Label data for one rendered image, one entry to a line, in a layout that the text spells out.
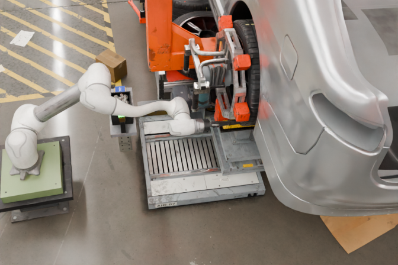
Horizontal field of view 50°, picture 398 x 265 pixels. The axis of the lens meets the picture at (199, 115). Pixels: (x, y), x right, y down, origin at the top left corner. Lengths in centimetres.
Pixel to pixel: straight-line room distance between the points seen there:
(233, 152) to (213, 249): 68
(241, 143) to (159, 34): 98
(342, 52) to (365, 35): 126
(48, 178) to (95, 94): 71
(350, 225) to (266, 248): 63
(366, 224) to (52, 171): 214
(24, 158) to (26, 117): 25
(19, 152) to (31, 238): 65
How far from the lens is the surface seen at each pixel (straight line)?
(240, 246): 293
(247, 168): 306
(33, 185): 279
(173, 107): 263
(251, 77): 236
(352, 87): 158
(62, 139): 305
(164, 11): 280
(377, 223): 329
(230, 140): 309
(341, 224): 318
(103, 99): 235
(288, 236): 303
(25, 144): 265
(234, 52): 238
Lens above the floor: 263
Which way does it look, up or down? 48 degrees down
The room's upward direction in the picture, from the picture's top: 5 degrees clockwise
